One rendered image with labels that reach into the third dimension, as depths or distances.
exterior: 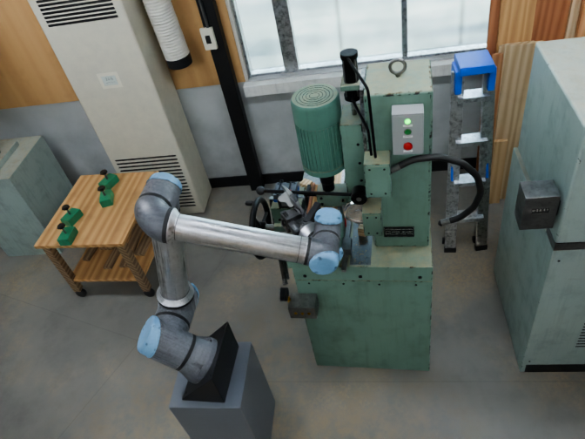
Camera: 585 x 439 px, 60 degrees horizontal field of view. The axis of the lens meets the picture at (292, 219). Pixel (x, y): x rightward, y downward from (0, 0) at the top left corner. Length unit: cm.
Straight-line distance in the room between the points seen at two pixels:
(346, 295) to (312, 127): 80
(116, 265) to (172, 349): 147
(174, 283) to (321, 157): 74
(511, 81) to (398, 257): 141
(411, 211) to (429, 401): 104
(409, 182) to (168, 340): 108
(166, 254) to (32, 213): 205
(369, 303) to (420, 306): 22
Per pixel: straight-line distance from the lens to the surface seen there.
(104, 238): 307
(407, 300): 224
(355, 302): 227
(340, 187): 208
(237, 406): 211
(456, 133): 277
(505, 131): 328
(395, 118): 166
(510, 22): 312
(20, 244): 412
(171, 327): 204
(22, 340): 362
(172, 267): 192
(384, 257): 210
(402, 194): 194
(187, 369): 207
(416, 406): 264
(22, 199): 375
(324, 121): 179
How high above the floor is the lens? 237
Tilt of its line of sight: 43 degrees down
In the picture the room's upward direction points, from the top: 13 degrees counter-clockwise
